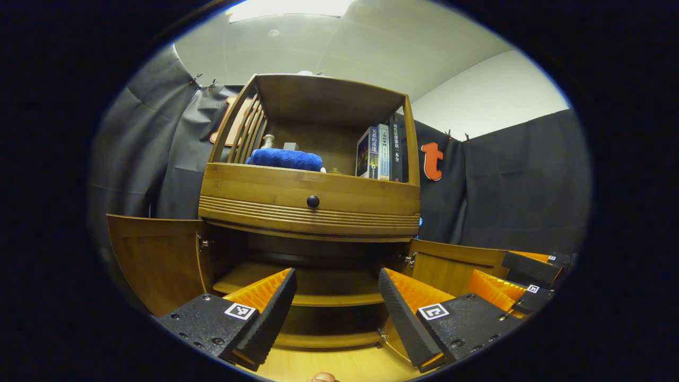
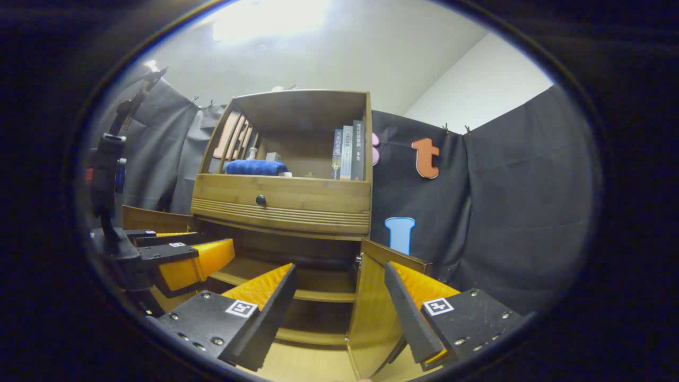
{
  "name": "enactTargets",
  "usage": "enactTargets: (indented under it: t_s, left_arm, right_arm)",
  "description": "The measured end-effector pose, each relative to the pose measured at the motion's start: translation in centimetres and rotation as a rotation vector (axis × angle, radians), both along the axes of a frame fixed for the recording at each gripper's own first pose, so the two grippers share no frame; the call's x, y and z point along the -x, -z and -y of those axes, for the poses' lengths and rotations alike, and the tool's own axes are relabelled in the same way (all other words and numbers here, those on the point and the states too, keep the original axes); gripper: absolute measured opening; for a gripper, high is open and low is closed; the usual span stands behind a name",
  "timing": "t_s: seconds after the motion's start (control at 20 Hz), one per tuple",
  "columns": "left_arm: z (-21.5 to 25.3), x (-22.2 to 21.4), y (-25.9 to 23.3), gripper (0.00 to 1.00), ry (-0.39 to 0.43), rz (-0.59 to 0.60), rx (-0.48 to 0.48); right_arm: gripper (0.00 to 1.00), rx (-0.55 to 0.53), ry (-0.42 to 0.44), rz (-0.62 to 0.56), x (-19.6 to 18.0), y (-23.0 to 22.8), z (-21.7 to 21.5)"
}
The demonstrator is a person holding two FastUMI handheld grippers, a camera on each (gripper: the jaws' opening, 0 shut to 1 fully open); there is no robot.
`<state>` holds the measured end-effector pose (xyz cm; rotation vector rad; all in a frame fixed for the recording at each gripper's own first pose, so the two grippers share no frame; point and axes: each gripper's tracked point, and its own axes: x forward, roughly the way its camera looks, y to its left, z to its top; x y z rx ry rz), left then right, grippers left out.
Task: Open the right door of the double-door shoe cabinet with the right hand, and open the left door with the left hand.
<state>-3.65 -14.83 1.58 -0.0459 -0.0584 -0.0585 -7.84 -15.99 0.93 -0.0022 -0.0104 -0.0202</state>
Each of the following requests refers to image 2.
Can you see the blue folded towel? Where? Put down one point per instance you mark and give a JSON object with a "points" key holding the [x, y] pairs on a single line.
{"points": [[254, 167]]}

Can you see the black spine book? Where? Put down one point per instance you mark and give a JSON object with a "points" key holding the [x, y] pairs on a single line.
{"points": [[358, 151]]}

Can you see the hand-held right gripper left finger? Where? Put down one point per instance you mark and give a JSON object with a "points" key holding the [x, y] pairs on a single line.
{"points": [[270, 323]]}

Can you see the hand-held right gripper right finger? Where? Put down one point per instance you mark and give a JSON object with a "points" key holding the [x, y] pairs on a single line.
{"points": [[411, 318]]}

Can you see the small grey box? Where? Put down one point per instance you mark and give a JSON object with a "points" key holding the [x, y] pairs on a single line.
{"points": [[273, 157]]}

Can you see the small pale bottle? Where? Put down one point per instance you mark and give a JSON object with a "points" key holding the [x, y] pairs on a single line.
{"points": [[252, 154]]}

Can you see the pale blue spine book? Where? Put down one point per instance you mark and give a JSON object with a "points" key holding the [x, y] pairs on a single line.
{"points": [[347, 154]]}

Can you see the wooden drawer with black knob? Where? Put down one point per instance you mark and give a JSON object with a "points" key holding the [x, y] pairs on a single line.
{"points": [[318, 199]]}

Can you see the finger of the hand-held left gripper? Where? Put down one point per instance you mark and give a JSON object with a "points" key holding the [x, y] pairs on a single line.
{"points": [[175, 253], [164, 241]]}

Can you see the wooden double-door shoe cabinet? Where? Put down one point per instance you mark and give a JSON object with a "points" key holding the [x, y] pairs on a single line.
{"points": [[297, 111]]}

